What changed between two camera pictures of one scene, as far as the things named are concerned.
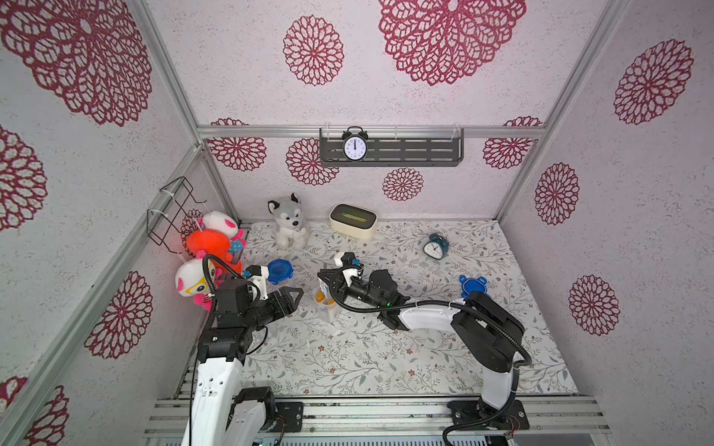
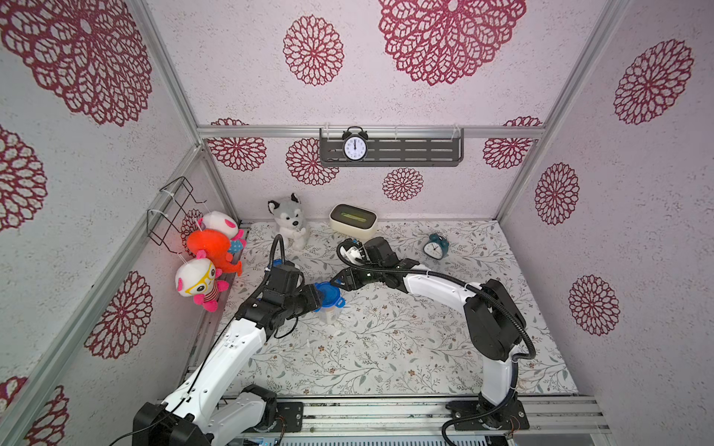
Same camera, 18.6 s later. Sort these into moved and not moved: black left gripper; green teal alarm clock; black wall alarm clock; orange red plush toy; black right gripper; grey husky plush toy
Moved: black left gripper; black right gripper
Not moved: black wall alarm clock; orange red plush toy; green teal alarm clock; grey husky plush toy
